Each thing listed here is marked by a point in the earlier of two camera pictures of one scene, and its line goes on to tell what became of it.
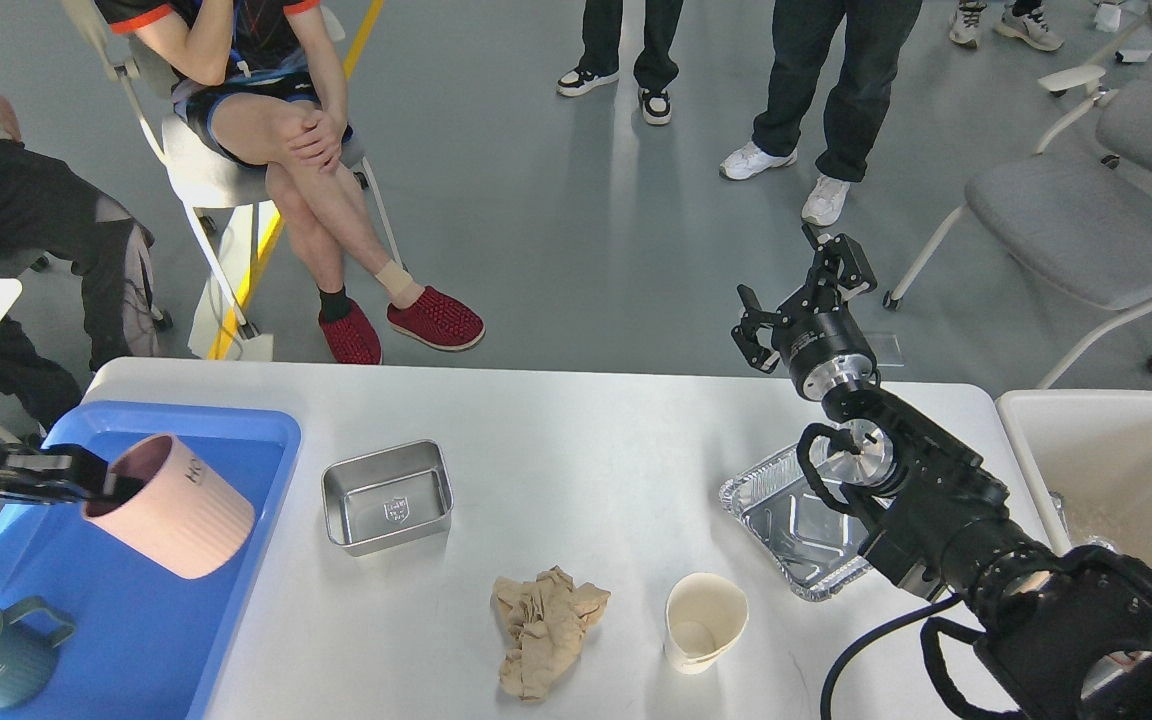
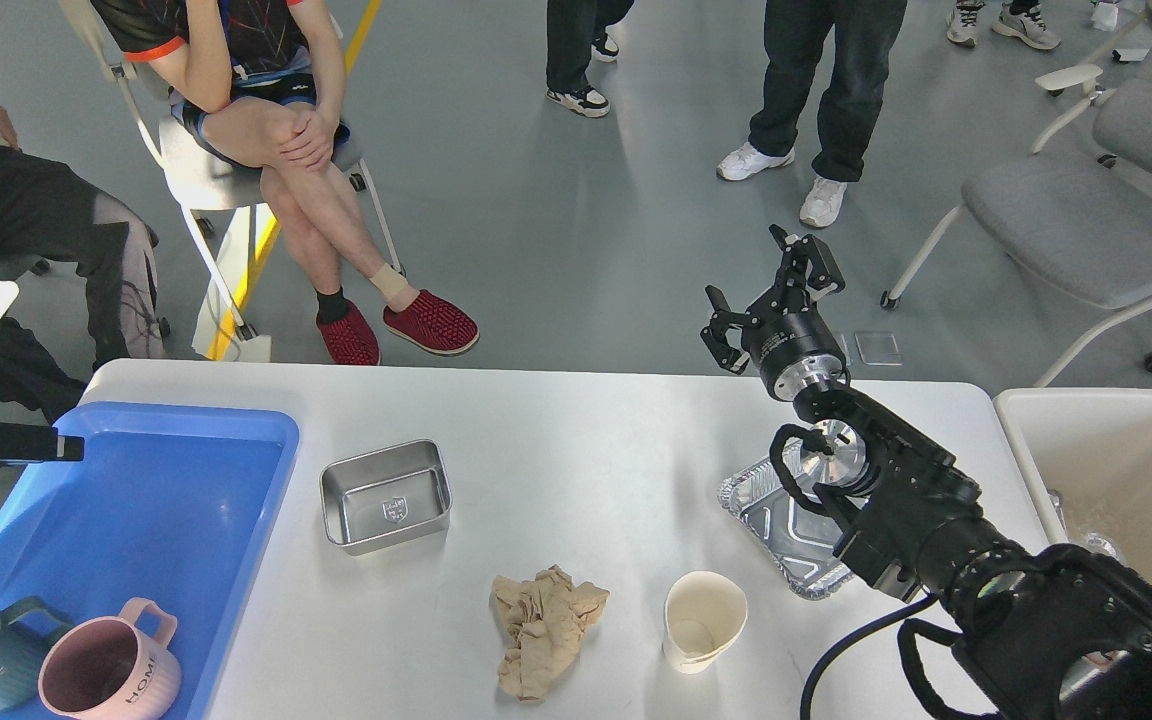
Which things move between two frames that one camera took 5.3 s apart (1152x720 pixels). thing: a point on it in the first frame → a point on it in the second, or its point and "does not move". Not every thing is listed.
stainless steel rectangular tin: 390,499 does not move
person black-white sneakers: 654,67 → 576,29
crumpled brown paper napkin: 545,620 does not move
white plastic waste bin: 1129,470 does not move
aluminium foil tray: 813,541 does not move
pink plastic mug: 185,515 → 113,667
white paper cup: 706,614 does not move
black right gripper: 823,345 → 792,345
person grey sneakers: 1033,29 does not move
